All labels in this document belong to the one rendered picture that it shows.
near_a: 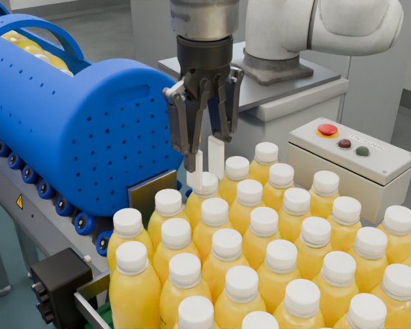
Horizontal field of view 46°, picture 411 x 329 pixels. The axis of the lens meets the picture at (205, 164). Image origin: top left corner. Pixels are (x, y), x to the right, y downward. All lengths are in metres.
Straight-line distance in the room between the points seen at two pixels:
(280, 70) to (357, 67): 1.15
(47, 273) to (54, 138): 0.21
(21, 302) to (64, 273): 1.42
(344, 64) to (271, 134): 1.17
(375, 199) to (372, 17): 0.55
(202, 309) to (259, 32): 0.91
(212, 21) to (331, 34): 0.72
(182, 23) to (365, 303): 0.39
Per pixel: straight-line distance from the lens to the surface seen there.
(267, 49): 1.33
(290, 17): 1.29
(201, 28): 0.61
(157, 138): 0.89
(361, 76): 2.52
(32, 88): 0.89
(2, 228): 2.59
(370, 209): 0.86
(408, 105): 3.80
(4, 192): 1.23
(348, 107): 2.53
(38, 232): 1.09
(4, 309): 2.18
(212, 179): 0.75
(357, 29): 1.27
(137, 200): 0.84
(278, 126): 1.31
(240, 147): 1.38
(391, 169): 0.83
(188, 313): 0.55
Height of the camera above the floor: 1.52
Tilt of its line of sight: 32 degrees down
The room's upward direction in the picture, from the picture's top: straight up
